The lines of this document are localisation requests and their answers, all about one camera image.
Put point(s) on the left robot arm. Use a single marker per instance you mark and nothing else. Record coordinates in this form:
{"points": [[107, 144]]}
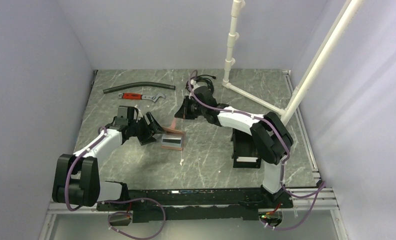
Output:
{"points": [[77, 180]]}

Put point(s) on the aluminium extrusion frame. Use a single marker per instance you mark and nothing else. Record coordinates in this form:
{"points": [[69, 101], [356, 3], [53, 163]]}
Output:
{"points": [[304, 199]]}

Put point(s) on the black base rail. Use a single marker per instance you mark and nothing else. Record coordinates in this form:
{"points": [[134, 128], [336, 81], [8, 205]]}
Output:
{"points": [[245, 203]]}

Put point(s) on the black card box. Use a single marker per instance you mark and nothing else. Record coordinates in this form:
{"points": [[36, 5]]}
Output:
{"points": [[244, 154]]}

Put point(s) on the red handled adjustable wrench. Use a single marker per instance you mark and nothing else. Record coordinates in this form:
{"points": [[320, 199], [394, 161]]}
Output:
{"points": [[137, 96]]}

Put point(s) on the grey credit card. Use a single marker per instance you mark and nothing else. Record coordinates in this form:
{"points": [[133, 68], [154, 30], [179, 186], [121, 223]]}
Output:
{"points": [[172, 140]]}

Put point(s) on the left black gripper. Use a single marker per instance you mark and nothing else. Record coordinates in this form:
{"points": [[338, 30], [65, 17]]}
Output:
{"points": [[147, 138]]}

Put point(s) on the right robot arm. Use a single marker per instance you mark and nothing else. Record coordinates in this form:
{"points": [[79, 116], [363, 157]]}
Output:
{"points": [[270, 137]]}

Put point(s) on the white pvc pipe frame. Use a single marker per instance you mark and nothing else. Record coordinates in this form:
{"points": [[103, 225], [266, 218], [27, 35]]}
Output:
{"points": [[273, 34]]}

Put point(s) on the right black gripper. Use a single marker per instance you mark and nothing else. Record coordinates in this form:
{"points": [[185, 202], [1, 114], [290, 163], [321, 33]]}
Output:
{"points": [[184, 112]]}

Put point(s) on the brown leather card holder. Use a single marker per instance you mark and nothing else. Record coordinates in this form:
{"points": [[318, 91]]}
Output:
{"points": [[174, 131]]}

